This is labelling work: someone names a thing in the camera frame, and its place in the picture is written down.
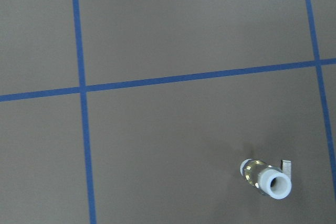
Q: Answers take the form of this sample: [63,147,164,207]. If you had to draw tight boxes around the white brass PPR valve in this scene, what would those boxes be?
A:
[239,158,292,200]

